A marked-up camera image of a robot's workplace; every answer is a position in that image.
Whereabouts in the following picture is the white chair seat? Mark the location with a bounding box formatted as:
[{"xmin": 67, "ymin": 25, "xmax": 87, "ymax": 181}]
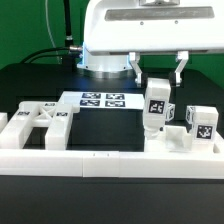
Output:
[{"xmin": 144, "ymin": 125, "xmax": 192, "ymax": 152}]

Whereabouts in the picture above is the white chair back frame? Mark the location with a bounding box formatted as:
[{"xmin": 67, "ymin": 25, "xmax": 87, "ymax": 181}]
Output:
[{"xmin": 0, "ymin": 101, "xmax": 80, "ymax": 151}]

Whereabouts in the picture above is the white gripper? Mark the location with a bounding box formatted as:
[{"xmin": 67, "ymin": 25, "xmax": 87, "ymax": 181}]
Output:
[{"xmin": 84, "ymin": 0, "xmax": 224, "ymax": 87}]

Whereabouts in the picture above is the thin white cable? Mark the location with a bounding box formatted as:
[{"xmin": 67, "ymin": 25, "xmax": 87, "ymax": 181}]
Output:
[{"xmin": 45, "ymin": 0, "xmax": 63, "ymax": 64}]

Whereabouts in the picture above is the white sheet with markers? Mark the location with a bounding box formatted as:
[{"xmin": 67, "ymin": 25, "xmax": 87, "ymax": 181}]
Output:
[{"xmin": 59, "ymin": 91, "xmax": 144, "ymax": 110}]

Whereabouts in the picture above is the white U-shaped obstacle fence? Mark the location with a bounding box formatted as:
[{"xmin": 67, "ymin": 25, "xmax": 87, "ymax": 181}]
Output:
[{"xmin": 0, "ymin": 113, "xmax": 224, "ymax": 179}]

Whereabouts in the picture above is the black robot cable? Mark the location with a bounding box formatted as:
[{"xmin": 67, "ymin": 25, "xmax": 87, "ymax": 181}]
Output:
[{"xmin": 20, "ymin": 0, "xmax": 84, "ymax": 64}]

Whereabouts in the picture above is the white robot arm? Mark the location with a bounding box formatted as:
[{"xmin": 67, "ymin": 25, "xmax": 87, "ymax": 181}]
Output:
[{"xmin": 78, "ymin": 0, "xmax": 224, "ymax": 86}]

